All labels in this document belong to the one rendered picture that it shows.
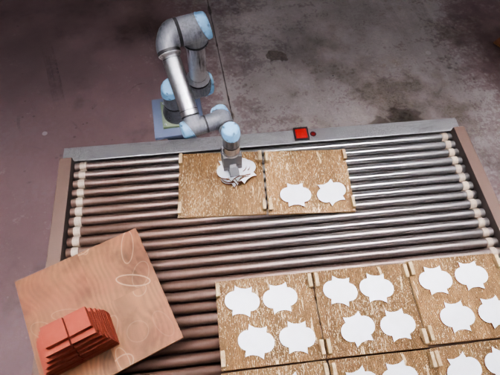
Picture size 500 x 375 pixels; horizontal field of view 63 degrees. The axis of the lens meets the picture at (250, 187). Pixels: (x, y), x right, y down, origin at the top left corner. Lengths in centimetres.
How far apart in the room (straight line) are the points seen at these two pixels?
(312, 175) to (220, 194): 46
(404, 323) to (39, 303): 144
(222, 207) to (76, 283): 69
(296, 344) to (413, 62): 303
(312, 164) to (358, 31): 241
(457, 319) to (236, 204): 105
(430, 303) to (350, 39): 284
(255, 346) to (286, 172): 82
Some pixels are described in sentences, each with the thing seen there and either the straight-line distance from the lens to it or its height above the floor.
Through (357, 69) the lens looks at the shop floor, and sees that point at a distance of 392.
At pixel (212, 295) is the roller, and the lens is 179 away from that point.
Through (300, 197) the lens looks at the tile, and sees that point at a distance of 195.
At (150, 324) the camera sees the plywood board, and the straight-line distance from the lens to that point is 167.
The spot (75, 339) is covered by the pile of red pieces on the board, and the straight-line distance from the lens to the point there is 145.
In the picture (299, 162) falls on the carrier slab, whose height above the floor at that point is 94.
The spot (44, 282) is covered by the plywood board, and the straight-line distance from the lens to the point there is 184.
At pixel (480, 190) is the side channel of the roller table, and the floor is 94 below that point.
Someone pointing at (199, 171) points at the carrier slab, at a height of 94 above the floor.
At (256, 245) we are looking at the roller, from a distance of 186.
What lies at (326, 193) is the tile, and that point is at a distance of 198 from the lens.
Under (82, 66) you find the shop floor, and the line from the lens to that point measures 401.
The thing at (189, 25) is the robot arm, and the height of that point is 152.
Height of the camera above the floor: 265
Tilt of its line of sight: 61 degrees down
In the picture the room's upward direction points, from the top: 3 degrees clockwise
